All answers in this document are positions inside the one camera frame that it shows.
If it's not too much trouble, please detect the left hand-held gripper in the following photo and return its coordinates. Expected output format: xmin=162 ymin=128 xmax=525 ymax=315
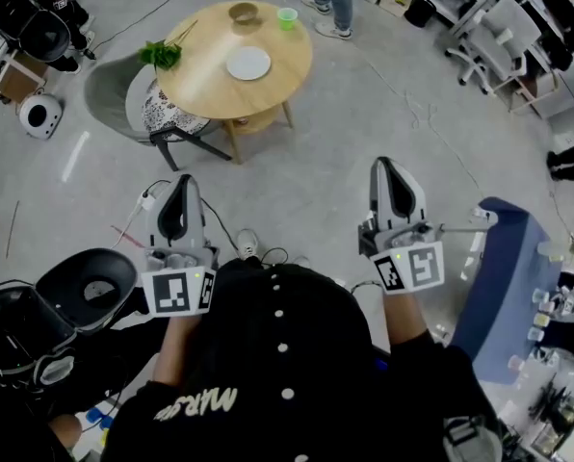
xmin=141 ymin=173 xmax=220 ymax=318

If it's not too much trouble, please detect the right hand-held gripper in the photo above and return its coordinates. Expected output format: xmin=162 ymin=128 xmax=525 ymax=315
xmin=357 ymin=156 xmax=446 ymax=296

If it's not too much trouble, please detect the white plate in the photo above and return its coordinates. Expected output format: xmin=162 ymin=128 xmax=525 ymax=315
xmin=225 ymin=45 xmax=273 ymax=82

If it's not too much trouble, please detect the green cup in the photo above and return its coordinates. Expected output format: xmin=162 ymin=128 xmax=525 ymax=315
xmin=276 ymin=7 xmax=299 ymax=32

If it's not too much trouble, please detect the brown bowl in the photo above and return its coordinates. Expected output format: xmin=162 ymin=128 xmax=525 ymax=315
xmin=227 ymin=1 xmax=260 ymax=26

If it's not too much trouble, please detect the person's right forearm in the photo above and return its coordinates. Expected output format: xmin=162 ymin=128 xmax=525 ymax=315
xmin=382 ymin=287 xmax=433 ymax=347

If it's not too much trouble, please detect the person's left forearm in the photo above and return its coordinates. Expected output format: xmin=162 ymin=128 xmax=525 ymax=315
xmin=150 ymin=311 xmax=207 ymax=390

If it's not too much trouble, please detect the thin red stick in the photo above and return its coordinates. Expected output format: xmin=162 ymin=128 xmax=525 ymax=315
xmin=111 ymin=225 xmax=146 ymax=248

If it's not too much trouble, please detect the person's white shoe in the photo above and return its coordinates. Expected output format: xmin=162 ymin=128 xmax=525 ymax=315
xmin=236 ymin=228 xmax=261 ymax=262

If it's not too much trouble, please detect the black-white patterned seat cushion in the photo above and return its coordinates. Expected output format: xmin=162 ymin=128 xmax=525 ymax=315
xmin=141 ymin=82 xmax=212 ymax=137

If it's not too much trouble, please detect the blue cloth-covered table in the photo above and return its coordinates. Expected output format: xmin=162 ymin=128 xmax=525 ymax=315
xmin=450 ymin=197 xmax=563 ymax=385

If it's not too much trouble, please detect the black hard-shell backpack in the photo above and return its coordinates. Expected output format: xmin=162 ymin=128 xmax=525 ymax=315
xmin=0 ymin=247 xmax=139 ymax=403
xmin=0 ymin=0 xmax=71 ymax=64

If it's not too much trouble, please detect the round wooden table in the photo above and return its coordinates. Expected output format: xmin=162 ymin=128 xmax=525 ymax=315
xmin=154 ymin=0 xmax=314 ymax=166

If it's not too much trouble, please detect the grey shell chair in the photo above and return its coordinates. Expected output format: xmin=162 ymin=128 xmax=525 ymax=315
xmin=83 ymin=53 xmax=233 ymax=172

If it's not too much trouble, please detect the green leafy plant sprig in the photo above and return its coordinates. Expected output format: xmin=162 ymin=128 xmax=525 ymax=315
xmin=137 ymin=19 xmax=199 ymax=70

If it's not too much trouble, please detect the person's black buttoned shirt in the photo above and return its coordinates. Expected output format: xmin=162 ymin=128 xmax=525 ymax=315
xmin=50 ymin=257 xmax=505 ymax=462

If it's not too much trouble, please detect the white round shell case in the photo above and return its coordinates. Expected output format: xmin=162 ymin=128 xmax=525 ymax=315
xmin=17 ymin=92 xmax=63 ymax=141

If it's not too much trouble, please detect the white office chair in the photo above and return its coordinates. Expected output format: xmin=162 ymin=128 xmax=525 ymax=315
xmin=444 ymin=0 xmax=544 ymax=96

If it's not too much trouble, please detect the black waste bin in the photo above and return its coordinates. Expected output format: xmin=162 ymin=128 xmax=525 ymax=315
xmin=403 ymin=0 xmax=437 ymax=29

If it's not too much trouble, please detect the cluttered white desk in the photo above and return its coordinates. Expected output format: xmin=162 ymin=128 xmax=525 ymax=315
xmin=479 ymin=257 xmax=574 ymax=462

